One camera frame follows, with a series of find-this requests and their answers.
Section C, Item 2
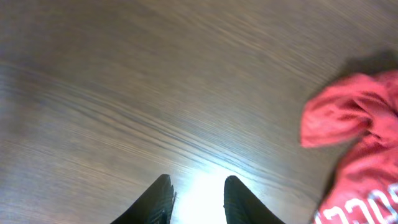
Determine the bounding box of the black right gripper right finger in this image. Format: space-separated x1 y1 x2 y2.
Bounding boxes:
224 175 284 224

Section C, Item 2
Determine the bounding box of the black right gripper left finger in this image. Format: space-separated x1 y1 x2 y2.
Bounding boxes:
111 174 175 224

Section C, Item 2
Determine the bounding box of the red printed t-shirt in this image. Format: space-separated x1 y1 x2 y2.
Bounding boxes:
300 70 397 224

